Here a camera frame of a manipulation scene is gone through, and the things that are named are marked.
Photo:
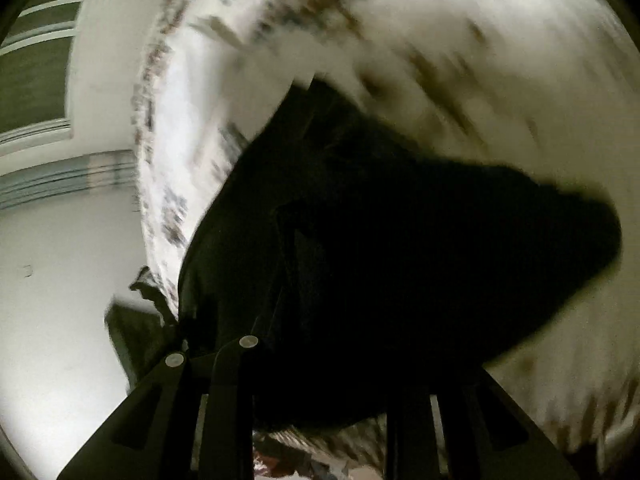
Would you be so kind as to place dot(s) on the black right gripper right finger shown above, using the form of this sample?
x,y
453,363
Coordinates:
x,y
452,429

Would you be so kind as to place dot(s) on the white floral bed blanket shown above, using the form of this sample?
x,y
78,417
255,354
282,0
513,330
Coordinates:
x,y
548,86

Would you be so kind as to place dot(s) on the black grey striped sweater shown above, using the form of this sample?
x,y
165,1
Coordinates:
x,y
338,269

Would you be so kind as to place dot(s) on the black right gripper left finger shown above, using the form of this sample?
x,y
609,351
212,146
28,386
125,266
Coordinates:
x,y
186,420

